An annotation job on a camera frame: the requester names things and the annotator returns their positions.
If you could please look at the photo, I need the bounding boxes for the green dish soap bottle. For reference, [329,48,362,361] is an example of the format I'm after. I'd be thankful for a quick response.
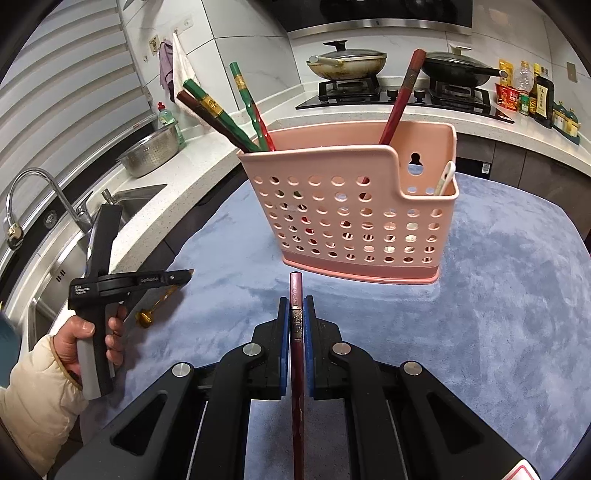
[158,102,186,149]

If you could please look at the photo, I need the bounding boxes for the red instant noodle cup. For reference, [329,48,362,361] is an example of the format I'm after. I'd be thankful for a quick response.
[496,83,525,112]

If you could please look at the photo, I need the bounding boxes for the black wok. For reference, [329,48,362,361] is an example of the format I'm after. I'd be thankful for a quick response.
[420,45,509,89]

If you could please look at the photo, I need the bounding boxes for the dark soy sauce bottle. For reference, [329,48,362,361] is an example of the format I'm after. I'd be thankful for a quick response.
[531,68,555,128]

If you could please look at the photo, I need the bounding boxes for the person's left forearm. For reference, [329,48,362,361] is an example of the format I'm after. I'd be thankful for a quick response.
[0,333,89,477]

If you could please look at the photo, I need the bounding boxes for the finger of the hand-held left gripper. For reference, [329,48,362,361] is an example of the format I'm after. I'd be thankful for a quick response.
[159,268,195,289]

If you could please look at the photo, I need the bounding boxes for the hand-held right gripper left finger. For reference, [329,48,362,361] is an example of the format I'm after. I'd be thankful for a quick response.
[53,296,291,480]

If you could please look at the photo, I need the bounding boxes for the black built-in oven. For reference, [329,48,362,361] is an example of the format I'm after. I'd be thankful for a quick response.
[456,156,498,179]

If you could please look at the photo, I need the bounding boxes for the beige wok with glass lid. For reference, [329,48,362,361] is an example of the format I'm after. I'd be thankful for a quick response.
[307,40,389,80]

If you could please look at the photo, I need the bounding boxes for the chrome faucet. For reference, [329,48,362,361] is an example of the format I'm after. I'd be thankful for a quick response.
[6,168,94,251]

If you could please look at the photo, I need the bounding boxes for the pink perforated utensil basket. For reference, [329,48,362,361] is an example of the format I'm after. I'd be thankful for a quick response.
[237,121,460,284]

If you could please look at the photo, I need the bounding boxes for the teal spice jar rack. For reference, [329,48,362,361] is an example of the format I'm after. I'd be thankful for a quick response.
[551,101,582,142]

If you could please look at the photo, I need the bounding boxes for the clear plastic bottle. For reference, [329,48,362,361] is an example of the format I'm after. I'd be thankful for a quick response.
[515,60,534,94]

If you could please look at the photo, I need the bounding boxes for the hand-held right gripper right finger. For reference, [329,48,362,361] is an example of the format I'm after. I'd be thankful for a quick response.
[302,296,532,480]

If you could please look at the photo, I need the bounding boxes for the black range hood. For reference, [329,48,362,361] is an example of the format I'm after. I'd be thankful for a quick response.
[268,0,474,34]

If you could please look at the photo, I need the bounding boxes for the black gas stove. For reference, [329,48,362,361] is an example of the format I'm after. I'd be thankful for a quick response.
[295,76,516,125]

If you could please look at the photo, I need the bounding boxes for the white plastic spoon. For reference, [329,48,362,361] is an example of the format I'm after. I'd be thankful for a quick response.
[431,160,456,196]

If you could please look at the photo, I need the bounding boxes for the steel colander bowl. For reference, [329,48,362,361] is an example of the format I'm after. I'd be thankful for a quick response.
[115,123,182,179]

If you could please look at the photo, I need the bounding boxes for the teal clothing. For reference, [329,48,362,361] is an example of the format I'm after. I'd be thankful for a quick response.
[0,313,22,389]

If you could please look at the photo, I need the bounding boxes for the white window blind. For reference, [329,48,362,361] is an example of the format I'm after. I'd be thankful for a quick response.
[0,0,158,206]

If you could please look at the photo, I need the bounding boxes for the purple hanging cloth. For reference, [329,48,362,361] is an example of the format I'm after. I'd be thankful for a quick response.
[159,40,175,91]

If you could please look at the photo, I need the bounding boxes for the person's left hand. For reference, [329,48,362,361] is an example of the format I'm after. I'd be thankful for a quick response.
[48,305,129,387]

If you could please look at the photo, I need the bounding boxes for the white hanging towel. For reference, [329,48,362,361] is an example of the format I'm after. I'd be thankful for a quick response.
[170,32,206,126]

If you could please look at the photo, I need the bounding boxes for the green chopstick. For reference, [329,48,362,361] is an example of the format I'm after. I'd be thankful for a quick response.
[229,62,277,152]
[183,79,260,153]

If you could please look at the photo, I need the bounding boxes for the gold spoon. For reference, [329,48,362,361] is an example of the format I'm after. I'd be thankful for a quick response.
[135,285,179,330]

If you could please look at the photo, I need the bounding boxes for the blue-grey plush mat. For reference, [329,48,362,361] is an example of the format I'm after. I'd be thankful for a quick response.
[111,173,591,480]

